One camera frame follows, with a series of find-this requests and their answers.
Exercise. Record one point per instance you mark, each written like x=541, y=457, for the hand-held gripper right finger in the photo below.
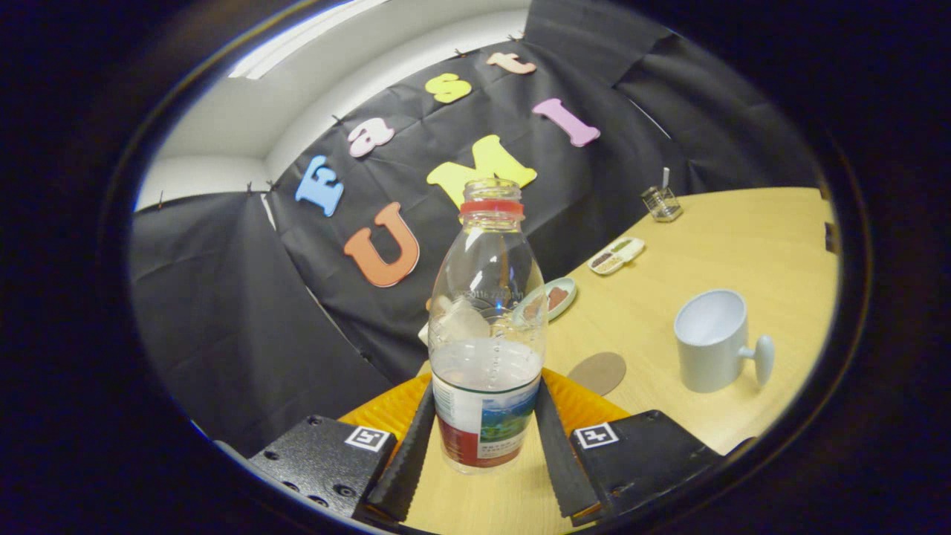
x=561, y=468

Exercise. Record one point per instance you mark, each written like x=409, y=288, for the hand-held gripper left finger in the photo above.
x=405, y=475

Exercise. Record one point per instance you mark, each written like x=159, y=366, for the clear plastic juice bottle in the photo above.
x=487, y=431

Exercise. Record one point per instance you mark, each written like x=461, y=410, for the round brown coaster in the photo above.
x=598, y=373

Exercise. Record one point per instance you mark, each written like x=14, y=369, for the white cup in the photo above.
x=709, y=357

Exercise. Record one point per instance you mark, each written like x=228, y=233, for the white toaster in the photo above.
x=423, y=334

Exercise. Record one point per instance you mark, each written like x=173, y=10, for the pale green plate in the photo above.
x=553, y=316

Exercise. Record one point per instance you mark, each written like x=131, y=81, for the brown meat piece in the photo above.
x=557, y=297

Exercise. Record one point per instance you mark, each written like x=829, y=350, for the white divided condiment dish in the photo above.
x=617, y=255

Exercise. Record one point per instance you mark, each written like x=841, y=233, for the black backdrop cloth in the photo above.
x=223, y=312

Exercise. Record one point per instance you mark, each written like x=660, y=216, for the wooden table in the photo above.
x=706, y=245

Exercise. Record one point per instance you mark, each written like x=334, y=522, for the black table edge clip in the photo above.
x=831, y=238

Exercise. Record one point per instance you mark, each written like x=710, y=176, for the large ceiling light panel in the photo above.
x=297, y=41

